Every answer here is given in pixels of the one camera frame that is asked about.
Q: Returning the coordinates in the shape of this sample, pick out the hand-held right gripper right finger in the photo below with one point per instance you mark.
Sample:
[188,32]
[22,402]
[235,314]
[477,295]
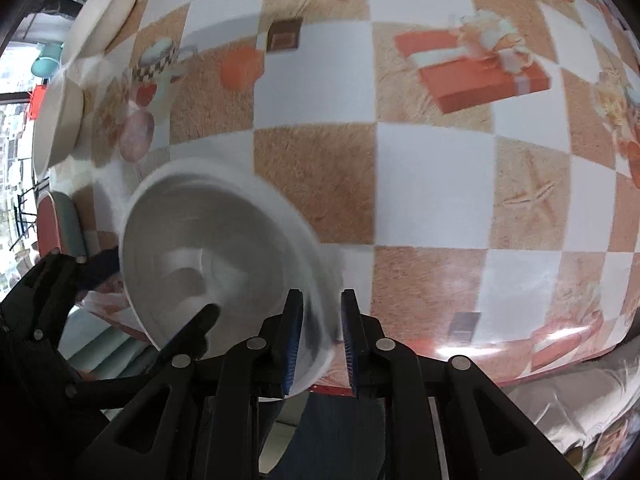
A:
[350,347]

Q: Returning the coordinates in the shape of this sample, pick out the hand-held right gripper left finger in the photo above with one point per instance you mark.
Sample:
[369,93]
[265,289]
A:
[294,347]

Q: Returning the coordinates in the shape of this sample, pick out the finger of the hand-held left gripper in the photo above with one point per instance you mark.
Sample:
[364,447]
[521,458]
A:
[100,266]
[197,330]

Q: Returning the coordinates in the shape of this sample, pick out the large white bowl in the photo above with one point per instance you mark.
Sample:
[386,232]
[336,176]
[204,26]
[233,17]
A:
[225,240]

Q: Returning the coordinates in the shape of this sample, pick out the person's jeans leg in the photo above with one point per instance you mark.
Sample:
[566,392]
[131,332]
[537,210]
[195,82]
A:
[335,440]

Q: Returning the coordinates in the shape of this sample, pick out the small white bowl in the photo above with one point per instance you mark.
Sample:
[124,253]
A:
[55,120]

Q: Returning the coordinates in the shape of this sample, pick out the checkered printed tablecloth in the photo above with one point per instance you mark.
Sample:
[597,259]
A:
[425,185]

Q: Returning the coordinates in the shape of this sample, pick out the grey printed cloth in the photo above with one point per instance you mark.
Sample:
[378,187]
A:
[565,400]

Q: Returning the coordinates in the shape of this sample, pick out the white plate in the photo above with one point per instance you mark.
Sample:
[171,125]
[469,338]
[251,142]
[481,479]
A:
[100,20]

